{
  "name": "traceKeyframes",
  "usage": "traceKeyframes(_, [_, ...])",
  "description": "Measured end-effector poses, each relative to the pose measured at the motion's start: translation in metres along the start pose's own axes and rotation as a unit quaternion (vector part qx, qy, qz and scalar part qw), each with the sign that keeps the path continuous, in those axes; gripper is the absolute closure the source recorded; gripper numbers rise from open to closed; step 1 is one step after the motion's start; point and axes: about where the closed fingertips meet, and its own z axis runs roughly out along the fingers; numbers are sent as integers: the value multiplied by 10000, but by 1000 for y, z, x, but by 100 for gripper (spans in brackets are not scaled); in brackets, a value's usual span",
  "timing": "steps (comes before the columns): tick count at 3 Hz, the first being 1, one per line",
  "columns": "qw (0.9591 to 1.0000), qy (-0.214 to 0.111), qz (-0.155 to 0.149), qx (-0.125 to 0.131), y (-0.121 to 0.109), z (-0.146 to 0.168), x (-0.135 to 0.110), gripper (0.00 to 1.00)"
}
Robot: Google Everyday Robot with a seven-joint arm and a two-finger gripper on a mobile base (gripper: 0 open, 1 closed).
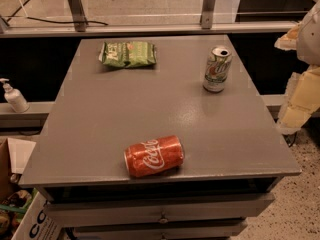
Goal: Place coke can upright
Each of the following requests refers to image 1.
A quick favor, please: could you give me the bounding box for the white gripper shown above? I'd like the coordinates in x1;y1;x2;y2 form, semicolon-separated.
274;1;320;135

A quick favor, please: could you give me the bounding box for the red coca-cola can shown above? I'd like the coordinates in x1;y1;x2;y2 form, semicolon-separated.
124;135;184;178

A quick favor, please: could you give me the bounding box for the white green soda can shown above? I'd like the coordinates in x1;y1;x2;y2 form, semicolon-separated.
203;46;232;93

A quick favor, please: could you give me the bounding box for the grey drawer cabinet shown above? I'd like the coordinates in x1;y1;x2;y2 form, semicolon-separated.
18;34;303;240

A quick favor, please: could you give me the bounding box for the upper grey drawer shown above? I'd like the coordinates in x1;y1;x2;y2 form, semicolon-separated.
45;193;275;227

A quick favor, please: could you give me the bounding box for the grey drawer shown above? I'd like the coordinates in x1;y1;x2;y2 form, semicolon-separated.
45;193;275;227
73;219;247;240

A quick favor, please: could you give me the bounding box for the lower grey drawer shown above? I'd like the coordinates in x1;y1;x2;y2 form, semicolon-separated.
73;219;247;240

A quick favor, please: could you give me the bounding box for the green chip bag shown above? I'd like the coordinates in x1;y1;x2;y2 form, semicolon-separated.
99;41;157;68

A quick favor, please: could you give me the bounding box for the white pump bottle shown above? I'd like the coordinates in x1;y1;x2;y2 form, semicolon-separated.
0;78;29;113

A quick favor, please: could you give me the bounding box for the brown cardboard box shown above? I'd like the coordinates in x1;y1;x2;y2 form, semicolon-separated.
0;138;35;201

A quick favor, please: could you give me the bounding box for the white cardboard box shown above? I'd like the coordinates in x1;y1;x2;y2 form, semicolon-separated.
11;193;61;240

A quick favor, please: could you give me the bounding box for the metal railing frame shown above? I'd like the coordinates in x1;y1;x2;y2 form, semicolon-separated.
0;0;320;39

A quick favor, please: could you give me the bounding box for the black cable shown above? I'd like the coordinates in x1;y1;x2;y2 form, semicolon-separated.
5;0;109;27

